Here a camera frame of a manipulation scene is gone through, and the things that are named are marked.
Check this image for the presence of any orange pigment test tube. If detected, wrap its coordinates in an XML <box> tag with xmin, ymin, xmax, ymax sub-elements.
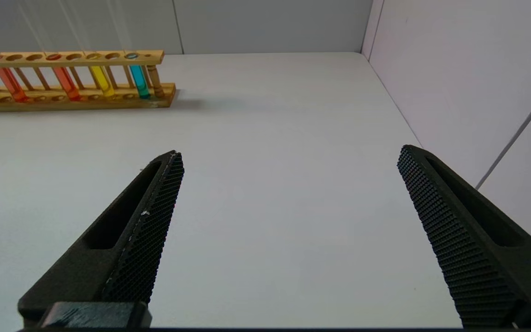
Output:
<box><xmin>14</xmin><ymin>0</ymin><xmax>82</xmax><ymax>102</ymax></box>
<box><xmin>0</xmin><ymin>9</ymin><xmax>30</xmax><ymax>103</ymax></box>

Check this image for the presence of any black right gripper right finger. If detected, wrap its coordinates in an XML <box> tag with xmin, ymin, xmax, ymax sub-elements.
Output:
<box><xmin>397</xmin><ymin>145</ymin><xmax>531</xmax><ymax>329</ymax></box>

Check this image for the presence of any wooden test tube rack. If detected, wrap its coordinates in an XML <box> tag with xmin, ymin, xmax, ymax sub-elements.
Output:
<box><xmin>0</xmin><ymin>50</ymin><xmax>177</xmax><ymax>113</ymax></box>

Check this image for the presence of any yellow pigment test tube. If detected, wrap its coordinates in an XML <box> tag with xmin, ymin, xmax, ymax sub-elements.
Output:
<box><xmin>56</xmin><ymin>0</ymin><xmax>115</xmax><ymax>98</ymax></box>

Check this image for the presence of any blue pigment test tube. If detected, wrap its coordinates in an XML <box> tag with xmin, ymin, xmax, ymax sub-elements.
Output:
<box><xmin>104</xmin><ymin>0</ymin><xmax>152</xmax><ymax>100</ymax></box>

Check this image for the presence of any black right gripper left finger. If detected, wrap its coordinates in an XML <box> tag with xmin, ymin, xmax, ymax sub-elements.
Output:
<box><xmin>18</xmin><ymin>150</ymin><xmax>185</xmax><ymax>322</ymax></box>

